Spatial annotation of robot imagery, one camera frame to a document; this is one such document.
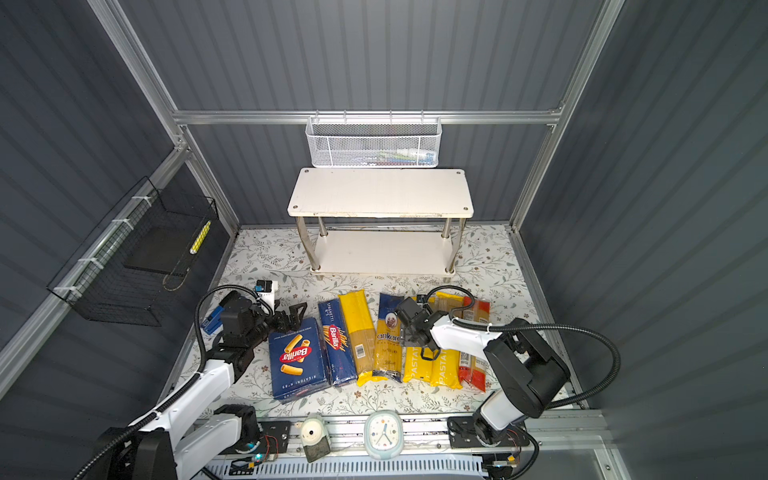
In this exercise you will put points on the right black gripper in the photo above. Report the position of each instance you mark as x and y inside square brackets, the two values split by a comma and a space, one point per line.
[408, 332]

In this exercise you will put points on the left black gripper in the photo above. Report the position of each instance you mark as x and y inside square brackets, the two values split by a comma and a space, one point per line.
[294, 320]

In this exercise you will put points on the blue Ankara spaghetti bag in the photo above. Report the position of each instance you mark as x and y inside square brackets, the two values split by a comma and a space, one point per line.
[388, 355]

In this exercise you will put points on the yellow Pastatime spaghetti bag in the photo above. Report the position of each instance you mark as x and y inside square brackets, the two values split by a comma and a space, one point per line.
[417, 361]

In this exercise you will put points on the yellow clear spaghetti bag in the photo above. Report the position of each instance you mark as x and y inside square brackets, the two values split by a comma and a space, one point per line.
[361, 334]

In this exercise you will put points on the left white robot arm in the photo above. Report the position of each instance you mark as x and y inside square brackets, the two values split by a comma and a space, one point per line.
[165, 443]

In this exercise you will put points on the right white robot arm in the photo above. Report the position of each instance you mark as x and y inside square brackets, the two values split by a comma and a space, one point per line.
[529, 371]

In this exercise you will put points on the white two-tier shelf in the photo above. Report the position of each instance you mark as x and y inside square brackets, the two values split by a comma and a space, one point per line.
[381, 194]

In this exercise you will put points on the blue Barilla rigatoni box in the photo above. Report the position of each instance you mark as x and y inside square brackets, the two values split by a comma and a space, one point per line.
[298, 362]

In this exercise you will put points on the blue Barilla spaghetti box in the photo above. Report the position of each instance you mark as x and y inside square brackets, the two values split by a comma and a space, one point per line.
[337, 343]

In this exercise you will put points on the blue stapler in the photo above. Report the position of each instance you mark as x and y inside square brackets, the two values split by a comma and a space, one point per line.
[212, 322]

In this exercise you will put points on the white analog clock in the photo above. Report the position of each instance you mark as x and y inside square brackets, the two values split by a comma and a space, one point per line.
[383, 435]

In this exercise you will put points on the yellow green marker pen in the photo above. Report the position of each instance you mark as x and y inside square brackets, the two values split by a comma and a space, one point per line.
[200, 238]

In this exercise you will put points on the tape roll dispenser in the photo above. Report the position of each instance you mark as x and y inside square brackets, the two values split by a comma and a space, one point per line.
[314, 438]

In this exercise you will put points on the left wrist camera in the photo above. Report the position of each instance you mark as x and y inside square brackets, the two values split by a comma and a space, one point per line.
[266, 290]

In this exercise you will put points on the black wire mesh basket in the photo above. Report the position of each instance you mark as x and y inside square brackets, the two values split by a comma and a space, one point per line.
[134, 270]

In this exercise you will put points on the white wire mesh basket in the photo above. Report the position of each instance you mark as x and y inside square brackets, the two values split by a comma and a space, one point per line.
[374, 145]

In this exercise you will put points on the aluminium mounting rail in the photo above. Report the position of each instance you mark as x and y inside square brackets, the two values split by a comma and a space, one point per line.
[561, 445]

